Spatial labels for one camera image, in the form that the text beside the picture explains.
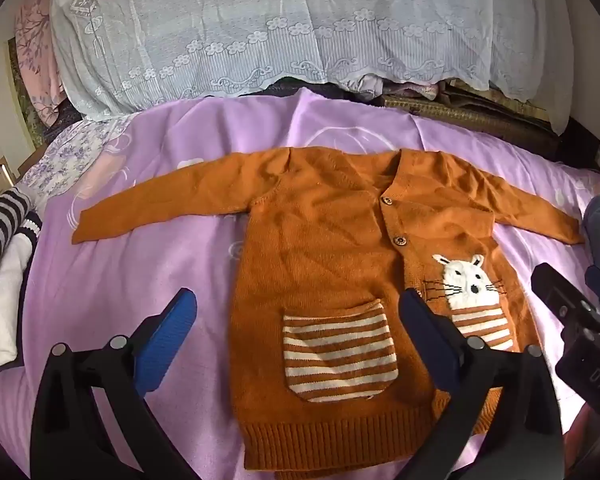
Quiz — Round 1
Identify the blue floral cloth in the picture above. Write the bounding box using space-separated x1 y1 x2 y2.
20 115 141 201

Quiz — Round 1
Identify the pink floral cloth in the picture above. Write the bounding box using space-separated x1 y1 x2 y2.
15 0 68 126

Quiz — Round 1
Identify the purple printed blanket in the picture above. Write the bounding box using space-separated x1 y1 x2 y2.
0 87 600 480

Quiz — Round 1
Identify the orange knit cardigan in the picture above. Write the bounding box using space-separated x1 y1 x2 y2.
72 146 585 476

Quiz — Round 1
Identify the pile of folded bedding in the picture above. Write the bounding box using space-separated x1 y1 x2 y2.
240 74 460 107

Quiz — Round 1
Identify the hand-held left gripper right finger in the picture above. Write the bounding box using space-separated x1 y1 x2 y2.
399 287 565 480

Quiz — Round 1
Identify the white lace cloth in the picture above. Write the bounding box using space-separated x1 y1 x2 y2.
50 0 575 136

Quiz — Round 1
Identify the black white striped garment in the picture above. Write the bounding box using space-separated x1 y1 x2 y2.
0 187 43 321

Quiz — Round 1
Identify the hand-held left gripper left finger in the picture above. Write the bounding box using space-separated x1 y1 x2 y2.
30 287 198 480

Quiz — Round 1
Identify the brown woven mat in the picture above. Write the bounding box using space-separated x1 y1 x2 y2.
380 80 570 136

